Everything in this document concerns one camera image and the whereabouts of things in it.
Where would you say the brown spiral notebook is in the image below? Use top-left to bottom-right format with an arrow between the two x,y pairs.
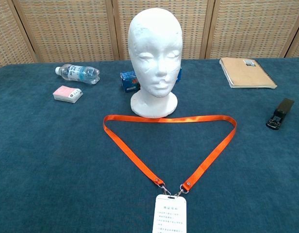
219,57 -> 278,89

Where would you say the white badge card holder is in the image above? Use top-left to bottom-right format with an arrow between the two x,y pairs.
152,193 -> 187,233

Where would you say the woven folding screen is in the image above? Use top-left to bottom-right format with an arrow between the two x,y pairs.
0,0 -> 299,71

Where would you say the pink and white card box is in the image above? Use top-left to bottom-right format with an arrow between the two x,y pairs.
52,85 -> 83,104

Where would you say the clear plastic water bottle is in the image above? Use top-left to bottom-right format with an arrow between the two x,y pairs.
55,63 -> 100,85

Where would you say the white foam mannequin head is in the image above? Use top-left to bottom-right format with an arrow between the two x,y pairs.
128,7 -> 183,119

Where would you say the blue cardboard box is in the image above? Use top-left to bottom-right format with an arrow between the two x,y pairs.
119,67 -> 183,93

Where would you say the blue felt table cover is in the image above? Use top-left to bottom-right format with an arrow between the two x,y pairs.
0,57 -> 299,233

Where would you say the black stapler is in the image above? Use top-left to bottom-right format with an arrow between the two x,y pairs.
266,98 -> 295,131

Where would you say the orange lanyard strap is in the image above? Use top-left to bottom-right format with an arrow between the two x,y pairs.
102,114 -> 237,197

